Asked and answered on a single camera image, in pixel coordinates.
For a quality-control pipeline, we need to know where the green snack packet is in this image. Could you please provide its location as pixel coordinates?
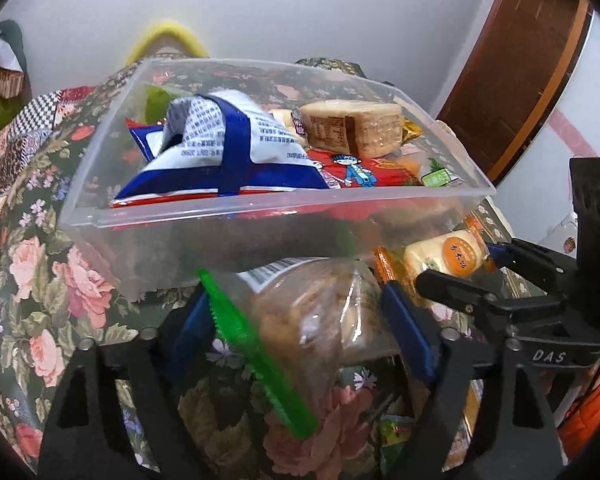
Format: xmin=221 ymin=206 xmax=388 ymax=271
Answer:
xmin=142 ymin=85 xmax=182 ymax=126

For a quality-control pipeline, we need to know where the wooden door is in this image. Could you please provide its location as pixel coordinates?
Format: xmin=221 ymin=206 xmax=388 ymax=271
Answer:
xmin=437 ymin=0 xmax=594 ymax=186

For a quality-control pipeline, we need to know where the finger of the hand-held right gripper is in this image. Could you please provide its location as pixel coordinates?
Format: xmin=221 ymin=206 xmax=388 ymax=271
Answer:
xmin=415 ymin=269 xmax=563 ymax=333
xmin=484 ymin=239 xmax=579 ymax=293

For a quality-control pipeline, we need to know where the green label bread packet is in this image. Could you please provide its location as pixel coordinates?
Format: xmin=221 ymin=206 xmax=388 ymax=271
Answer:
xmin=395 ymin=152 xmax=464 ymax=189

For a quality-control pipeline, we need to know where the green edged bun packet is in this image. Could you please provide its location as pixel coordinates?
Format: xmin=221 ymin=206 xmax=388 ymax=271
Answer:
xmin=197 ymin=257 xmax=402 ymax=441

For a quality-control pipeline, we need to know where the small colourful candy packet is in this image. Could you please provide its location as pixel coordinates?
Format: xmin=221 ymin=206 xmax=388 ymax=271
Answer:
xmin=377 ymin=412 xmax=417 ymax=480

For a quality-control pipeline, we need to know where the long bread packet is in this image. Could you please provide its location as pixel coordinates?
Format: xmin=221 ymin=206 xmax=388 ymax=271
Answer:
xmin=269 ymin=107 xmax=306 ymax=136

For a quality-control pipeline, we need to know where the red snack bag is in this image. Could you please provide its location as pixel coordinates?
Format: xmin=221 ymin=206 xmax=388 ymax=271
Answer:
xmin=240 ymin=147 xmax=431 ymax=226

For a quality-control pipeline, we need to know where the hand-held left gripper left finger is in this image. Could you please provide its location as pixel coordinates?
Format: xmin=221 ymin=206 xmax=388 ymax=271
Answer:
xmin=36 ymin=287 xmax=218 ymax=480

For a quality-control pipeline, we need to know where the yellow snack packet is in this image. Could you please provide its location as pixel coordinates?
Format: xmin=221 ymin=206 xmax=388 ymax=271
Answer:
xmin=397 ymin=117 xmax=425 ymax=149

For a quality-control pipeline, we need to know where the sliced cake packet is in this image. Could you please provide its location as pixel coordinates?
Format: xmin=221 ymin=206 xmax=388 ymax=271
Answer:
xmin=292 ymin=100 xmax=406 ymax=158

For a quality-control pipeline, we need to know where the rice cracker packet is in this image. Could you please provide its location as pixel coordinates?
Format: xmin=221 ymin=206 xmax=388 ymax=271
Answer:
xmin=372 ymin=227 xmax=496 ymax=309

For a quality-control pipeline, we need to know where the patchwork quilt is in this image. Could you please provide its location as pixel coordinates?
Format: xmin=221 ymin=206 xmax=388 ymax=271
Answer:
xmin=0 ymin=85 xmax=99 ymax=241

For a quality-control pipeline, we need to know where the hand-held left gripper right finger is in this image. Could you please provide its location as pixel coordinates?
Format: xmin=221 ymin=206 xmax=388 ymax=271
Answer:
xmin=379 ymin=280 xmax=564 ymax=480

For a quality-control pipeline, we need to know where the blue white snack bag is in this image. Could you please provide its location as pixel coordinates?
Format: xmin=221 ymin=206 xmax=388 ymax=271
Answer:
xmin=109 ymin=89 xmax=331 ymax=209

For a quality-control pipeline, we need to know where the clear plastic container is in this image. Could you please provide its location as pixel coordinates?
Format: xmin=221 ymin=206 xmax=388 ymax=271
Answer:
xmin=59 ymin=57 xmax=497 ymax=306

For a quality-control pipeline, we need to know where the person's right forearm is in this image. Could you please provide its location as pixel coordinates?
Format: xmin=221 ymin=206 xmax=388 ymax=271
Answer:
xmin=557 ymin=360 xmax=600 ymax=462

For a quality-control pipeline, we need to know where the yellow foam tube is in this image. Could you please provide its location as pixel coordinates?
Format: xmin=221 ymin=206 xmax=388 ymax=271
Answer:
xmin=125 ymin=19 xmax=211 ymax=69

